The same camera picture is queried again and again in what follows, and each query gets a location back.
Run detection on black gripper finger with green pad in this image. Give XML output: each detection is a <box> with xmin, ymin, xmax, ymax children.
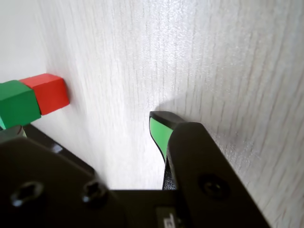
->
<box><xmin>0</xmin><ymin>123</ymin><xmax>95</xmax><ymax>181</ymax></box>
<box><xmin>149</xmin><ymin>111</ymin><xmax>272</xmax><ymax>228</ymax></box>

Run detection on green wooden cube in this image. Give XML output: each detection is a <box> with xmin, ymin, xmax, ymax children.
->
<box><xmin>0</xmin><ymin>80</ymin><xmax>42</xmax><ymax>130</ymax></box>

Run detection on red wooden cube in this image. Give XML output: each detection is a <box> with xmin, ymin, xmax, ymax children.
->
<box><xmin>19</xmin><ymin>73</ymin><xmax>70</xmax><ymax>116</ymax></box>

